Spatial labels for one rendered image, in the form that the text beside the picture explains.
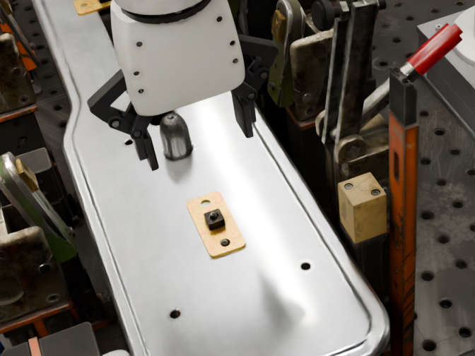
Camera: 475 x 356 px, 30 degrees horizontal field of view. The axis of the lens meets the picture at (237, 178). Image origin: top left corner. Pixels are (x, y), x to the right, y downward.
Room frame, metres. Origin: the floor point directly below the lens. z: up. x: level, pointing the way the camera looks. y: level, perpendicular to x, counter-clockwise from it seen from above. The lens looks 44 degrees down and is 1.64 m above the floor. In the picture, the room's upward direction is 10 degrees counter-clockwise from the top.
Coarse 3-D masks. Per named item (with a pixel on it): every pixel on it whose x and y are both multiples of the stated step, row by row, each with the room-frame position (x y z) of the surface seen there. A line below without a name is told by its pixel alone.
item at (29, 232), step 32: (0, 224) 0.62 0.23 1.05; (0, 256) 0.59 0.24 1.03; (32, 256) 0.60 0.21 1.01; (0, 288) 0.60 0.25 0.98; (32, 288) 0.60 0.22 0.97; (64, 288) 0.61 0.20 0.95; (0, 320) 0.59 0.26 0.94; (32, 320) 0.59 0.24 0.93; (64, 320) 0.61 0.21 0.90; (0, 352) 0.59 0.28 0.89
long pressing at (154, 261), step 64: (64, 0) 1.09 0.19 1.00; (64, 64) 0.94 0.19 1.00; (192, 128) 0.77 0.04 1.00; (256, 128) 0.75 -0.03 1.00; (128, 192) 0.68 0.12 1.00; (192, 192) 0.66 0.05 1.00; (256, 192) 0.65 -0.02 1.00; (128, 256) 0.59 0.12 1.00; (192, 256) 0.58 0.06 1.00; (256, 256) 0.56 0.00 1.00; (320, 256) 0.55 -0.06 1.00; (128, 320) 0.51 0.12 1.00; (192, 320) 0.50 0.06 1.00; (256, 320) 0.49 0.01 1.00; (320, 320) 0.48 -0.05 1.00; (384, 320) 0.46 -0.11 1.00
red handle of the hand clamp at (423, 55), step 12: (456, 24) 0.67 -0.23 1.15; (432, 36) 0.67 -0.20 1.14; (444, 36) 0.66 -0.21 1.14; (456, 36) 0.66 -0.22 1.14; (420, 48) 0.67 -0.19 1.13; (432, 48) 0.66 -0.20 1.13; (444, 48) 0.66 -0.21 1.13; (408, 60) 0.66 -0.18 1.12; (420, 60) 0.66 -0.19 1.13; (432, 60) 0.66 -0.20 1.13; (408, 72) 0.66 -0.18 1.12; (420, 72) 0.65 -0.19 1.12; (384, 84) 0.66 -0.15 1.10; (372, 96) 0.66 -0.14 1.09; (384, 96) 0.65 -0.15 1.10; (372, 108) 0.64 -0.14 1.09
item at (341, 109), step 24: (360, 0) 0.64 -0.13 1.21; (384, 0) 0.65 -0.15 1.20; (336, 24) 0.66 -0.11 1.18; (360, 24) 0.63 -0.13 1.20; (336, 48) 0.66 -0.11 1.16; (360, 48) 0.63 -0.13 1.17; (336, 72) 0.66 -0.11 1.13; (360, 72) 0.63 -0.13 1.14; (336, 96) 0.66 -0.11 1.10; (360, 96) 0.63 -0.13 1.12; (336, 120) 0.66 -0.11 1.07; (360, 120) 0.63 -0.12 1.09
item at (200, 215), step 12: (216, 192) 0.66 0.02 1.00; (192, 204) 0.64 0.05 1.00; (216, 204) 0.64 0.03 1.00; (192, 216) 0.63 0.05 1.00; (204, 216) 0.62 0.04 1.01; (228, 216) 0.62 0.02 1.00; (204, 228) 0.61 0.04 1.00; (216, 228) 0.60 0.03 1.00; (228, 228) 0.60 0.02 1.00; (204, 240) 0.59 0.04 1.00; (216, 240) 0.59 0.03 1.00; (228, 240) 0.59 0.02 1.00; (240, 240) 0.58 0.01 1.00; (216, 252) 0.57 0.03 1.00; (228, 252) 0.57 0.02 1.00
